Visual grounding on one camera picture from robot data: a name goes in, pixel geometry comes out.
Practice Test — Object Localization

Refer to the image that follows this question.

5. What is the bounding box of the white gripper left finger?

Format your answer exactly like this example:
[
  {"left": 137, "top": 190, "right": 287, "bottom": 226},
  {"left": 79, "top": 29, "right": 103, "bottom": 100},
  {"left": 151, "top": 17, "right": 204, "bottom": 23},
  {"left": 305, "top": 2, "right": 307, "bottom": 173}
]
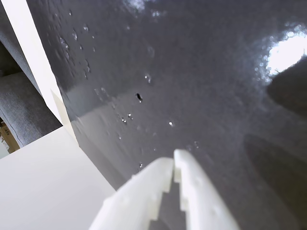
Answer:
[{"left": 88, "top": 157, "right": 174, "bottom": 230}]

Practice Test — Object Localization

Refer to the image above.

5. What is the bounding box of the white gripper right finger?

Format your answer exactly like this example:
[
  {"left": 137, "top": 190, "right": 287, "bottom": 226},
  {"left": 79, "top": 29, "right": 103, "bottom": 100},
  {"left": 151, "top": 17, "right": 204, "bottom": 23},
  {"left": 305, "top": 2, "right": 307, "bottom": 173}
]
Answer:
[{"left": 173, "top": 149, "right": 241, "bottom": 230}]

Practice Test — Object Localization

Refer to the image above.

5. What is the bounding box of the dark grey glossy mat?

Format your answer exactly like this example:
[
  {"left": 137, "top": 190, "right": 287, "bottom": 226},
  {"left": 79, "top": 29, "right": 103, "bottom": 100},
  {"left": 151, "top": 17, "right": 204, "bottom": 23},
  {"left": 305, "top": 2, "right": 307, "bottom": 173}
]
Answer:
[{"left": 25, "top": 0, "right": 307, "bottom": 230}]

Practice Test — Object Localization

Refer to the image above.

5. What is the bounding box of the brown cardboard box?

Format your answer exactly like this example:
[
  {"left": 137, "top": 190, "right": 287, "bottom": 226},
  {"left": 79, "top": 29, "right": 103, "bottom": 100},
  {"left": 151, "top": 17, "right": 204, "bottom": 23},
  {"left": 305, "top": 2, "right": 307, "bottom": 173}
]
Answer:
[{"left": 0, "top": 121, "right": 20, "bottom": 154}]

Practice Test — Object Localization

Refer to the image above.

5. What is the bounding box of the grey fabric sofa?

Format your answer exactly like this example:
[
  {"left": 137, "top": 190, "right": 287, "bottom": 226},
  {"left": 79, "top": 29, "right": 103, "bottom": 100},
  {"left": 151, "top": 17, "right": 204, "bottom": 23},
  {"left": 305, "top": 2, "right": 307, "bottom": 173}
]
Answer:
[{"left": 0, "top": 6, "right": 63, "bottom": 148}]

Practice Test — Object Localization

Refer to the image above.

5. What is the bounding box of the white side panel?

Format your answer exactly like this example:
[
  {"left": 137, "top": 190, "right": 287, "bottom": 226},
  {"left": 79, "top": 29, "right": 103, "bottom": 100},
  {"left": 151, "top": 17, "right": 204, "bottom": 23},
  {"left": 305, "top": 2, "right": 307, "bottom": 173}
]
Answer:
[{"left": 1, "top": 0, "right": 79, "bottom": 147}]

